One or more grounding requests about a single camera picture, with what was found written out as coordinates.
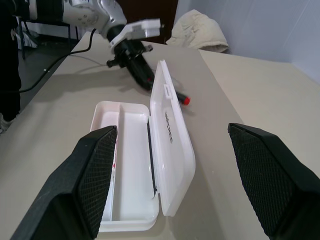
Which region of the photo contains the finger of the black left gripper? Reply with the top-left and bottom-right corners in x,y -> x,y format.
127,60 -> 152,91
136,55 -> 155,82

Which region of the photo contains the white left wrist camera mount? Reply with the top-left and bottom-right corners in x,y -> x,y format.
108,18 -> 162,49

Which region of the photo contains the black marker with red cap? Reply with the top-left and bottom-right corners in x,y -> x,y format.
146,76 -> 192,107

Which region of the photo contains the person in black clothes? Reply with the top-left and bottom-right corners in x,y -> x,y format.
0,0 -> 21,136

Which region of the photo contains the white plastic pencil case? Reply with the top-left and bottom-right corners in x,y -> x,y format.
89,59 -> 197,232

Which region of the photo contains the dark brown door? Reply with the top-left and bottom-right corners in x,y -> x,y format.
119,0 -> 180,44

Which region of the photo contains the cream padded jacket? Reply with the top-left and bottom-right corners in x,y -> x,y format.
165,9 -> 230,54

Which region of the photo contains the black metal table frame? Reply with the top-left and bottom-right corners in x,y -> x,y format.
15,14 -> 81,60

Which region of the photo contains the thin white cable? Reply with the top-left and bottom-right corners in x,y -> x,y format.
69,53 -> 111,74

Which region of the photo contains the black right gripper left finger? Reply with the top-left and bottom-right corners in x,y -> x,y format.
9,125 -> 118,240

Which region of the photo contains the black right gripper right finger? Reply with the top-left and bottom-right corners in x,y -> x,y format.
227,122 -> 320,240

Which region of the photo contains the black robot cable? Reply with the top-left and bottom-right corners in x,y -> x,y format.
16,27 -> 97,94

